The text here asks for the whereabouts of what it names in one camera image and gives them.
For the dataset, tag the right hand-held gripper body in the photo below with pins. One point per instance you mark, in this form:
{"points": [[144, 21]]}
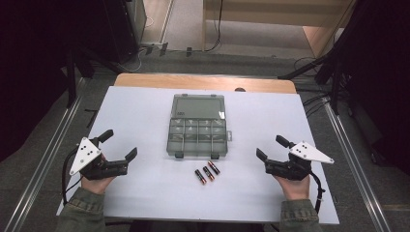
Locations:
{"points": [[288, 169]]}

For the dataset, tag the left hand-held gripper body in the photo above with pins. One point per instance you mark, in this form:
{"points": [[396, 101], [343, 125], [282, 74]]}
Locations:
{"points": [[106, 169]]}

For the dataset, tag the black and orange battery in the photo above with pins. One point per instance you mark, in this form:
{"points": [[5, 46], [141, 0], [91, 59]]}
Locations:
{"points": [[208, 173], [213, 168], [200, 176]]}

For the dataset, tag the clear grey plastic organizer box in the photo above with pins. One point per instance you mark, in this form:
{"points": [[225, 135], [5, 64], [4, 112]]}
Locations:
{"points": [[197, 129]]}

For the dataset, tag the person's left hand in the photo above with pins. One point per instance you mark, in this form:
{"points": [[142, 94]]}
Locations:
{"points": [[96, 185]]}

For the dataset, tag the person's right hand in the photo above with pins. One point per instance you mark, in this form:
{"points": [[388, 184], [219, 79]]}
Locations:
{"points": [[295, 188]]}

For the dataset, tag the black floor tape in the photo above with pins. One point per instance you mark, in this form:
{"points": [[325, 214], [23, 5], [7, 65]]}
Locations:
{"points": [[92, 117]]}

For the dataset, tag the white board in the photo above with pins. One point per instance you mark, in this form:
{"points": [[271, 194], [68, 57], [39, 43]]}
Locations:
{"points": [[145, 109]]}

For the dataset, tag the black metal stand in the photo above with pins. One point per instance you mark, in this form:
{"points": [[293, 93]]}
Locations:
{"points": [[303, 68], [71, 83]]}

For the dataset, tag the wooden table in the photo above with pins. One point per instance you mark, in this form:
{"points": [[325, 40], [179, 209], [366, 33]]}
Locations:
{"points": [[193, 82]]}

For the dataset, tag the dark curtain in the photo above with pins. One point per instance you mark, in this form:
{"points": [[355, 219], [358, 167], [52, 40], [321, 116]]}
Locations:
{"points": [[32, 64], [380, 80]]}

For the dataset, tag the black power strip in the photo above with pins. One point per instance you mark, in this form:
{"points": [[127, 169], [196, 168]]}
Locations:
{"points": [[163, 49]]}

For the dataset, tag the black cabinet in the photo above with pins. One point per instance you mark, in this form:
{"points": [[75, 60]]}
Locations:
{"points": [[119, 29]]}

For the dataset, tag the light wooden furniture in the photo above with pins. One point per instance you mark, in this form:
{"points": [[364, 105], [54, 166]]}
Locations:
{"points": [[274, 13]]}

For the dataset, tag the metal floor rail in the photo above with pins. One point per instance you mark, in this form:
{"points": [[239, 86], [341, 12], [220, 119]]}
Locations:
{"points": [[351, 161], [45, 167]]}

